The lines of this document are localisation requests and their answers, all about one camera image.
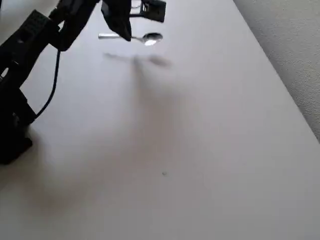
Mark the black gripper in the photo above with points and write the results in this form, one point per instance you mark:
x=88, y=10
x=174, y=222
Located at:
x=119, y=23

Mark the silver metal spoon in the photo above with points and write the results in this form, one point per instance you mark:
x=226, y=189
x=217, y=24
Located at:
x=153, y=38

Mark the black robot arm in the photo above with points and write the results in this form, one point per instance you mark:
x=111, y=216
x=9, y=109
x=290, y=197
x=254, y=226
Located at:
x=30, y=42

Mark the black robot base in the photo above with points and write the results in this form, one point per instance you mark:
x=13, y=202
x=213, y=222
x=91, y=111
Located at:
x=12, y=125

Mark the black camera box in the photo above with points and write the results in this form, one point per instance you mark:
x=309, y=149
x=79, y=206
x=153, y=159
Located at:
x=155, y=11

